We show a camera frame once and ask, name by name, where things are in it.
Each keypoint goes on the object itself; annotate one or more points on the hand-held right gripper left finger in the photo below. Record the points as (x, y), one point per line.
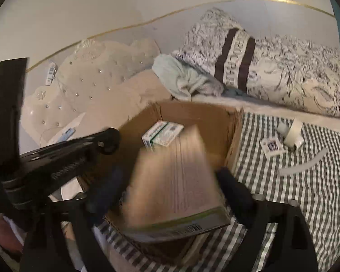
(107, 189)

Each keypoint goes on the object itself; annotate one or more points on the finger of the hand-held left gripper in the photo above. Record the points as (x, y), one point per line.
(109, 141)

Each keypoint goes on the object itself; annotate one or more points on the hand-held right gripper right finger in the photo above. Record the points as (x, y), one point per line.
(229, 187)

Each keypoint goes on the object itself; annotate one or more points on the green and white box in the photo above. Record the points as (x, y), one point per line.
(172, 181)

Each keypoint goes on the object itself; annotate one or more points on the brown cardboard box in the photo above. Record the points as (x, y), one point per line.
(204, 116)

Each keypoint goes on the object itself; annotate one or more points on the person's left hand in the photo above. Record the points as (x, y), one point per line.
(5, 232)

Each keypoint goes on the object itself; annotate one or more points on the light blue device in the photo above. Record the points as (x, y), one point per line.
(67, 133)

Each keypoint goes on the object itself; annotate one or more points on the small green and white carton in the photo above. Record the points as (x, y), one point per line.
(161, 134)

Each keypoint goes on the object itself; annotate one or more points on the beige cushion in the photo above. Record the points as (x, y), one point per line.
(136, 90)

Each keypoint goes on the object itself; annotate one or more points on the small white printed card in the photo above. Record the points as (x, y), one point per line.
(272, 146)

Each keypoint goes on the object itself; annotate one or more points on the cream tufted headboard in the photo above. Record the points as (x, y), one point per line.
(102, 68)

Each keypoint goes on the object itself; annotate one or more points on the white curved plastic strip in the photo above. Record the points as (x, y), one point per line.
(303, 164)

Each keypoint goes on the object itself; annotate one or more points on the small white fan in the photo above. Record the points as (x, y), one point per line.
(293, 136)

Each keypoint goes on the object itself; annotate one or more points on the small white tag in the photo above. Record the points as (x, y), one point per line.
(49, 75)

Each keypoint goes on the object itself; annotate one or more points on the light green towel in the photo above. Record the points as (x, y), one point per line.
(181, 76)

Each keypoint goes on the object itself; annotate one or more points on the floral patterned pillow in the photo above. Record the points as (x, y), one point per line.
(306, 70)

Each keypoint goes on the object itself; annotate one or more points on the floral pillow with brown stripes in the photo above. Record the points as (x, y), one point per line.
(209, 34)

